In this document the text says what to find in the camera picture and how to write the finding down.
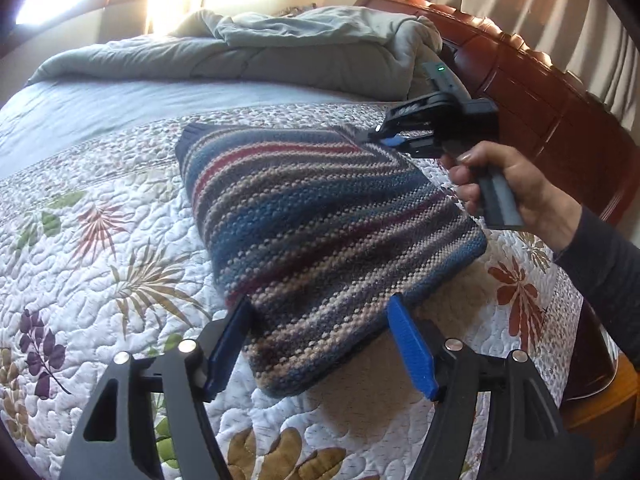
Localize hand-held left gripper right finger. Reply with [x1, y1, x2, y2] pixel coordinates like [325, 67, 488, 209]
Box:
[387, 294, 596, 480]

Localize floral quilted bedspread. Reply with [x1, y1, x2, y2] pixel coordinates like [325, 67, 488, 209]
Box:
[0, 77, 619, 480]

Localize wooden bed headboard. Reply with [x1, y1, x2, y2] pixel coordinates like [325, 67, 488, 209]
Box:
[352, 0, 640, 242]

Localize wooden bedside cabinet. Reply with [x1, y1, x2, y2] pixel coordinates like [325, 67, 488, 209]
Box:
[560, 346, 640, 461]

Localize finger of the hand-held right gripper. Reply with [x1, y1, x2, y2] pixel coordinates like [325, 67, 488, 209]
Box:
[387, 129, 444, 158]
[372, 93, 456, 137]

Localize grey comforter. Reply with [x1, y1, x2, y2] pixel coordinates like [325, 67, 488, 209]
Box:
[27, 5, 444, 104]

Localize person's right hand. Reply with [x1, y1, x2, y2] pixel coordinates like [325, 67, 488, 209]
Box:
[439, 140, 584, 264]

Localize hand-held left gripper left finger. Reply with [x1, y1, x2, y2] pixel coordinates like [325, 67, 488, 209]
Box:
[59, 296, 257, 480]

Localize striped knit sweater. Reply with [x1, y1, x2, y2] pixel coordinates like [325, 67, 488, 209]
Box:
[175, 122, 489, 400]

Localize person's right forearm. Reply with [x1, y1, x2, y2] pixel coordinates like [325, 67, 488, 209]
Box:
[551, 206, 640, 392]

